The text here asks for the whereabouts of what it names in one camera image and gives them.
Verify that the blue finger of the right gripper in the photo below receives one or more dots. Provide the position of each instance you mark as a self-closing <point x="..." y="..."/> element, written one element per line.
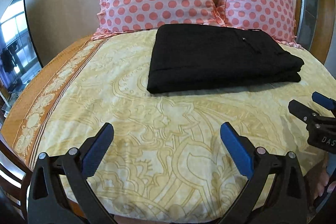
<point x="300" y="111"/>
<point x="327" y="103"/>

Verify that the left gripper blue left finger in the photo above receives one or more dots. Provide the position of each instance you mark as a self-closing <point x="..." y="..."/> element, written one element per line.
<point x="48" y="202"/>

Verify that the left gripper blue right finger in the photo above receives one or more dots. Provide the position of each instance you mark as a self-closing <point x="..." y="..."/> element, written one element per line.
<point x="275" y="191"/>

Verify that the black pants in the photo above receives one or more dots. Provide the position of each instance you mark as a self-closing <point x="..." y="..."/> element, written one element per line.
<point x="197" y="57"/>

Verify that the right human hand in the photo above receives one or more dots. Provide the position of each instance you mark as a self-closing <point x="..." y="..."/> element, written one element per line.
<point x="322" y="181"/>

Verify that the wooden chair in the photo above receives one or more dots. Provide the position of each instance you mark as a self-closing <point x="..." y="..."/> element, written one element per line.
<point x="15" y="180"/>

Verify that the yellow patterned bedspread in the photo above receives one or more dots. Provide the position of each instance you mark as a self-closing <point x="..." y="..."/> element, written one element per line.
<point x="166" y="162"/>

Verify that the black television screen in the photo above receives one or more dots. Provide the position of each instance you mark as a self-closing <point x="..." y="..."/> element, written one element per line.
<point x="20" y="62"/>

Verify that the wooden door frame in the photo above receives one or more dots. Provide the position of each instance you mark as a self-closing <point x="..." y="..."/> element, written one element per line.
<point x="309" y="3"/>

